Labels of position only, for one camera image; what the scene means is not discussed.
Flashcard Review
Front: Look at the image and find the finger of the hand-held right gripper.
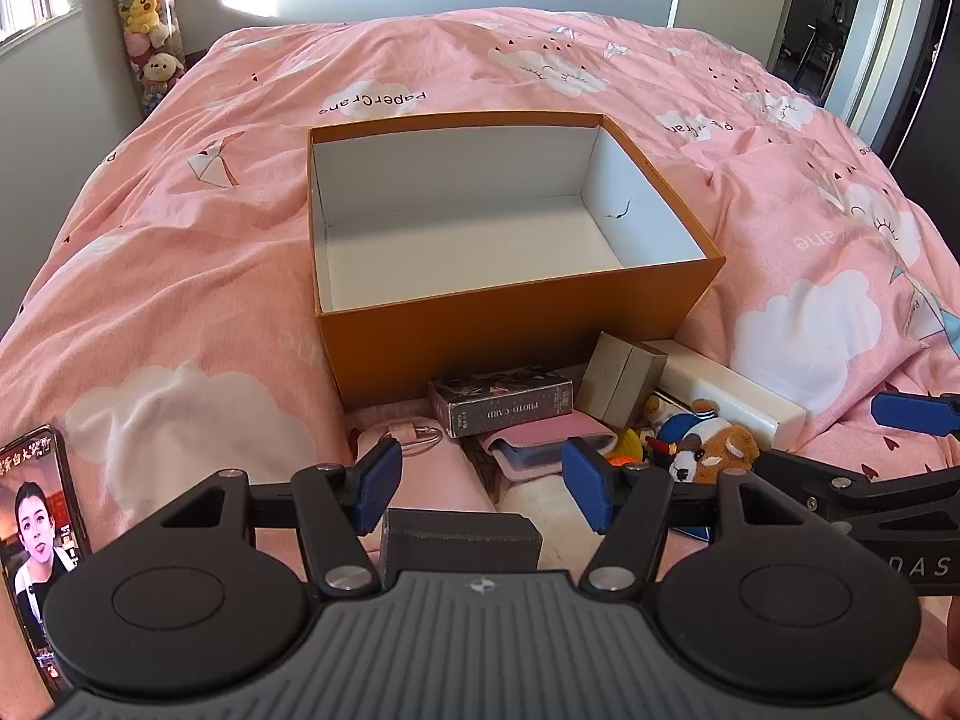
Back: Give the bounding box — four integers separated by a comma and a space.
871, 388, 960, 437
753, 449, 960, 535

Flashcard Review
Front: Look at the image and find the pink wallet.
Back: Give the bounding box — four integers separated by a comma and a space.
480, 418, 620, 482

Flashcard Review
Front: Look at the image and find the orange cardboard box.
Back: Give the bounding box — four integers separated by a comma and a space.
307, 110, 728, 411

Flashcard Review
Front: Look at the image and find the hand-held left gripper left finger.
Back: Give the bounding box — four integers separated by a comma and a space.
144, 439, 406, 598

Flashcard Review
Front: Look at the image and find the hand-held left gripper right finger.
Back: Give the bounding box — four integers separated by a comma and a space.
560, 438, 820, 595

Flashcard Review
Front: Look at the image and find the long white box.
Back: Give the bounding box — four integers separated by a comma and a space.
643, 339, 809, 449

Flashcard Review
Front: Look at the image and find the pink pouch with carabiner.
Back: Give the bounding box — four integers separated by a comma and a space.
351, 405, 497, 515

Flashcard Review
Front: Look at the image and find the pink cloud print duvet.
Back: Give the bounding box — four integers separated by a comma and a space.
0, 10, 960, 720

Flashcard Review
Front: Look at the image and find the small brown cardboard box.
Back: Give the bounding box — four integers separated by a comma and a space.
580, 331, 669, 429

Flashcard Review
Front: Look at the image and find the dark wardrobe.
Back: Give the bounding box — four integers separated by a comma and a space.
891, 0, 960, 182

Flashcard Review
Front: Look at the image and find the black gift box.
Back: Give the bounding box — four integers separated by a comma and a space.
380, 508, 543, 590

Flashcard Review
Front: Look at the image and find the dark chair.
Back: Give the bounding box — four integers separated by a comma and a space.
798, 13, 846, 89

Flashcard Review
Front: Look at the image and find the white plush with black ear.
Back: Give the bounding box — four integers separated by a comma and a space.
498, 474, 602, 522

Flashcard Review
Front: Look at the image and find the clear tube of plush toys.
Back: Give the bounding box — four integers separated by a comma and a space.
112, 0, 185, 119

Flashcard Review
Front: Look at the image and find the dark photo card box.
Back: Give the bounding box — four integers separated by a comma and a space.
428, 370, 575, 438

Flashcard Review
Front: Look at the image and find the smartphone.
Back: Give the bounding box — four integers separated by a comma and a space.
0, 424, 95, 707

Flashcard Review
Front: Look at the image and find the bear plush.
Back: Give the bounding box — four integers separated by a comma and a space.
643, 392, 763, 485

